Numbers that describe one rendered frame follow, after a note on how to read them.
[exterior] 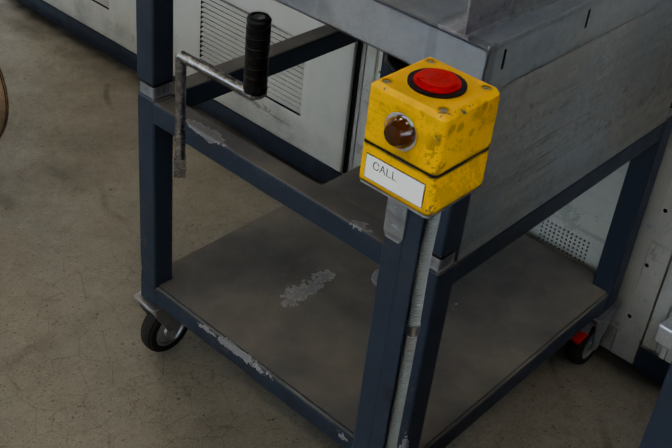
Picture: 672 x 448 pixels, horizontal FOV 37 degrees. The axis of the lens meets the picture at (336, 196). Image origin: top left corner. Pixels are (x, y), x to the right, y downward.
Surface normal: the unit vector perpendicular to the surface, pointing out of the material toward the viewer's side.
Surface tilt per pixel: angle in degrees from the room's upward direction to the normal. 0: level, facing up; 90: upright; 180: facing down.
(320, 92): 90
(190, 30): 90
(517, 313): 0
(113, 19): 90
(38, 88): 0
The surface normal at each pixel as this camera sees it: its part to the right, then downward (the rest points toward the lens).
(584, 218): -0.67, 0.36
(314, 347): 0.10, -0.82
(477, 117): 0.73, 0.44
